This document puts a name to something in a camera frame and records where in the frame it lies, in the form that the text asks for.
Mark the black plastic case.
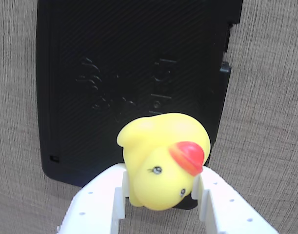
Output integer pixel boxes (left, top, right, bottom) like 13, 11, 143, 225
35, 0, 244, 211

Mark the yellow rubber duck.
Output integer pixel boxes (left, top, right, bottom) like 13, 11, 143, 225
116, 112, 212, 212

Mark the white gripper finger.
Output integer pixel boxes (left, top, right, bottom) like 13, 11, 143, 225
191, 167, 279, 234
57, 163, 130, 234

